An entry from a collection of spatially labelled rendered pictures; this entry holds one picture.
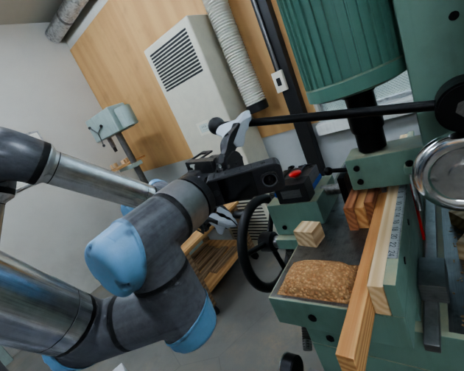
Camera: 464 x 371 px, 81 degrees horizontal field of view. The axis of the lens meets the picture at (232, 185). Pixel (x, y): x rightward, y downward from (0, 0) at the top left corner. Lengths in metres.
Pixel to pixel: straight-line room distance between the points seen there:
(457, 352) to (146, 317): 0.46
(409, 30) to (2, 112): 3.23
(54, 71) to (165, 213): 3.36
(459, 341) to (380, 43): 0.45
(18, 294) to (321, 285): 0.39
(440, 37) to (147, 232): 0.46
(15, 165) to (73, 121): 2.84
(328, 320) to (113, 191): 0.54
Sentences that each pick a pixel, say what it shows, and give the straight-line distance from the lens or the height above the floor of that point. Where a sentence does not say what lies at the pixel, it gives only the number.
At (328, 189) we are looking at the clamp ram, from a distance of 0.68.
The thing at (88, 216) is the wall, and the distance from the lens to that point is 3.37.
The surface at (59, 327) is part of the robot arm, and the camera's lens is 0.38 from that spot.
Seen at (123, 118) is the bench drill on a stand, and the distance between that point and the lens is 2.52.
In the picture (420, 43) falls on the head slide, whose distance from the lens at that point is 0.50.
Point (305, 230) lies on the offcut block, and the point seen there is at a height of 0.94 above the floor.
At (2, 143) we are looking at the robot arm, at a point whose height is 1.33.
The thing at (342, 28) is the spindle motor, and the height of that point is 1.26.
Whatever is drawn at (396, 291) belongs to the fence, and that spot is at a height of 0.94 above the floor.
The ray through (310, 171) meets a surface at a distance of 0.70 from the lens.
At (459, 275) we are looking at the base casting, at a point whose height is 0.80.
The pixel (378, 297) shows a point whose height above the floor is 0.93.
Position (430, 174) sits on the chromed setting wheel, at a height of 1.03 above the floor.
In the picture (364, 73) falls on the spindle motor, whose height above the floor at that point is 1.19.
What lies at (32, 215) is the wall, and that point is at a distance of 3.23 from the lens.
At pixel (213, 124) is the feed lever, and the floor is 1.20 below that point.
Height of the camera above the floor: 1.24
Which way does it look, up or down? 16 degrees down
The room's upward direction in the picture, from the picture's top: 24 degrees counter-clockwise
